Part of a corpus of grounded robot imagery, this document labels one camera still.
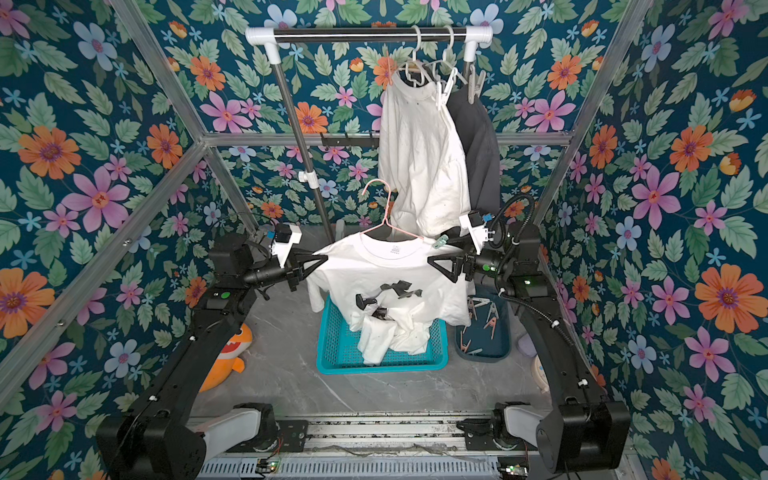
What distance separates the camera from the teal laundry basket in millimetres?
846

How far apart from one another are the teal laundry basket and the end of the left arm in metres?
0.17

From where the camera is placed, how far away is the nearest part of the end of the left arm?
0.60m
